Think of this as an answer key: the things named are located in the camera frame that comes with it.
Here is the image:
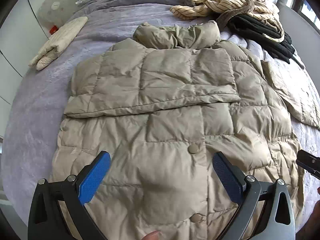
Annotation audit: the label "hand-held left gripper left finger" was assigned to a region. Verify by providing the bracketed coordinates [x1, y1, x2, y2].
[27, 151, 111, 240]

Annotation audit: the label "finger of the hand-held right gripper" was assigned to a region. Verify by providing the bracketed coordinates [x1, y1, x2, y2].
[296, 149, 320, 178]

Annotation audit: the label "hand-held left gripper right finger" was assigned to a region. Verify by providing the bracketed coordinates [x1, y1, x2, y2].
[212, 151, 297, 240]

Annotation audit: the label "beige puffer coat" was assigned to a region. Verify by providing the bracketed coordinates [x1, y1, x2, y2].
[51, 21, 320, 240]

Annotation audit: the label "black folded clothes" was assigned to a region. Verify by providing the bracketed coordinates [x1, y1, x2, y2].
[226, 14, 297, 64]

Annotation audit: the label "person's left hand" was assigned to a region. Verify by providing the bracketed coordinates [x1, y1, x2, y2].
[140, 231, 160, 240]

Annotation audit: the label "purple plush blanket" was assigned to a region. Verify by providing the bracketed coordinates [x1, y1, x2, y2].
[0, 0, 320, 230]

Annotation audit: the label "cream quilted folded garment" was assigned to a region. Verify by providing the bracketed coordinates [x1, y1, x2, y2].
[28, 16, 88, 71]

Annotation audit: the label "window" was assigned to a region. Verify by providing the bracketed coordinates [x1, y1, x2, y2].
[282, 0, 320, 25]

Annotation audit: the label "brown fuzzy scarf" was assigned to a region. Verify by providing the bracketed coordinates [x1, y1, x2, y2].
[216, 0, 270, 29]

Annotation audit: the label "beige striped garment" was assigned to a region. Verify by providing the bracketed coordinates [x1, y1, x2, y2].
[170, 0, 280, 22]

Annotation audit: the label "white electric fan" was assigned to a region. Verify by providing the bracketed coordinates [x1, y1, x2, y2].
[37, 0, 69, 29]

